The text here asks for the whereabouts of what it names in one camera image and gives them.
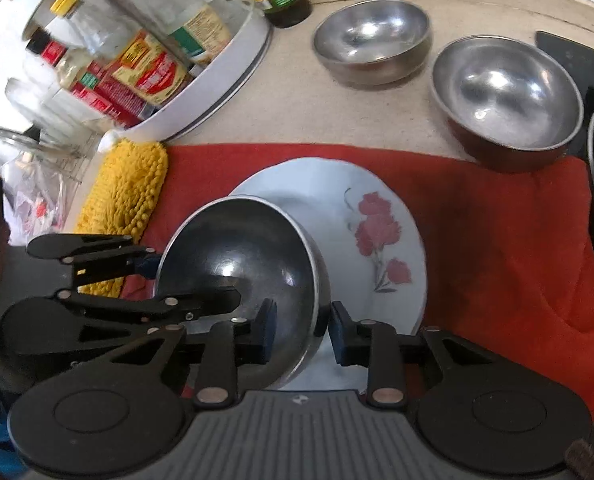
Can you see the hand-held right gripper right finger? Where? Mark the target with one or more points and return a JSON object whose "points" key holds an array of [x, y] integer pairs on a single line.
{"points": [[339, 335]]}

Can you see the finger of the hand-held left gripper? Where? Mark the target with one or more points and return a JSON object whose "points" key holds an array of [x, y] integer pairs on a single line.
{"points": [[102, 265], [177, 304]]}

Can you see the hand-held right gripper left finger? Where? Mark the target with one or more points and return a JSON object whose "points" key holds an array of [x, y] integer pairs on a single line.
{"points": [[267, 330]]}

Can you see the stainless steel bowl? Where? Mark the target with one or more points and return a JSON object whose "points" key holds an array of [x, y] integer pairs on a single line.
{"points": [[372, 40], [237, 260], [502, 95]]}

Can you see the white plate pink flowers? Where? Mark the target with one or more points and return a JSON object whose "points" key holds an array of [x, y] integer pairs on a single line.
{"points": [[357, 200]]}

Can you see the yellow chenille mat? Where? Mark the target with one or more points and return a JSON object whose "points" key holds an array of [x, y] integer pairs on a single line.
{"points": [[127, 195]]}

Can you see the clear plastic bag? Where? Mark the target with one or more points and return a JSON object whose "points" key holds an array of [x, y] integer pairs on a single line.
{"points": [[32, 200]]}

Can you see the small glass pot lid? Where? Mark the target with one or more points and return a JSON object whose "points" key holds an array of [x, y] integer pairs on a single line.
{"points": [[17, 136]]}

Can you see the soy sauce bottle red label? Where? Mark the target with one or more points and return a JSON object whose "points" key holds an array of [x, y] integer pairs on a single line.
{"points": [[112, 97]]}

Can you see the red cloth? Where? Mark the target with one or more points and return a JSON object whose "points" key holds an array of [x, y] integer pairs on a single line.
{"points": [[502, 260]]}

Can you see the yellow cap vinegar bottle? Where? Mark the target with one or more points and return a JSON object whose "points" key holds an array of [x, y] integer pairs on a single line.
{"points": [[147, 67]]}

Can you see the white rotating condiment rack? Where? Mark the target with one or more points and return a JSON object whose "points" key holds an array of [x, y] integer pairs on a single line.
{"points": [[217, 90]]}

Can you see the purple label oil bottle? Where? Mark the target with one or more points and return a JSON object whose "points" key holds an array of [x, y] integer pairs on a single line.
{"points": [[202, 30]]}

